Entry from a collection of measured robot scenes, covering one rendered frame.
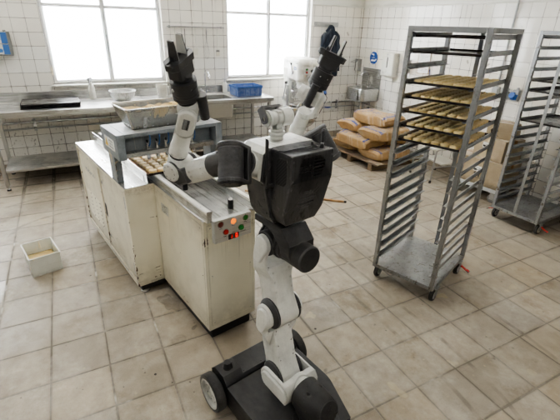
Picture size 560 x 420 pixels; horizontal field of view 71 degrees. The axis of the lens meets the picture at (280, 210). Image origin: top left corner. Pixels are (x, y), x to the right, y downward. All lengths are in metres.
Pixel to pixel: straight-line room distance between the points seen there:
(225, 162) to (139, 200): 1.44
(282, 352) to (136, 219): 1.37
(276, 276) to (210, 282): 0.71
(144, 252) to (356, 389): 1.63
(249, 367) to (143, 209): 1.25
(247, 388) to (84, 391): 0.90
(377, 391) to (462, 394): 0.46
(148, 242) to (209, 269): 0.71
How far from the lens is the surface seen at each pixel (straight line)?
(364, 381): 2.46
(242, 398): 2.10
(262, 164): 1.40
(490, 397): 2.62
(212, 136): 2.87
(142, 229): 2.81
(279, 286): 1.74
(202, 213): 2.12
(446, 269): 3.28
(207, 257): 2.25
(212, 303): 2.43
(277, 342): 1.91
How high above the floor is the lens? 1.80
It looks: 25 degrees down
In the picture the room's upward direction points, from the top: 2 degrees clockwise
